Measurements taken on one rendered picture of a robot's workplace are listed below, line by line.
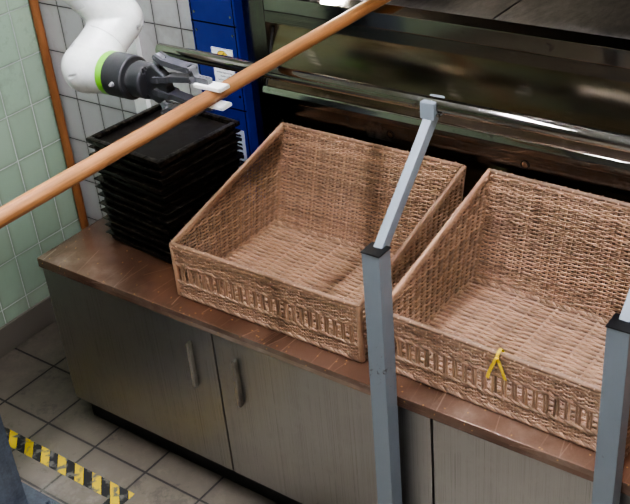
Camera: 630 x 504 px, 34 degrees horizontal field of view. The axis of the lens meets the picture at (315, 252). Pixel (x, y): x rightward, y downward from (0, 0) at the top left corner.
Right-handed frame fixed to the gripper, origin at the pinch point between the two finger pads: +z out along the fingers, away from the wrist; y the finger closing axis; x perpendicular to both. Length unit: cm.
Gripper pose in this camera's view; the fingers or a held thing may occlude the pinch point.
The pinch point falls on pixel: (212, 94)
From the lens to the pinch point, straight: 202.7
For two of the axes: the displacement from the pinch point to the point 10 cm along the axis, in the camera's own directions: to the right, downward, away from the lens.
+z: 8.2, 2.5, -5.2
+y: 0.8, 8.5, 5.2
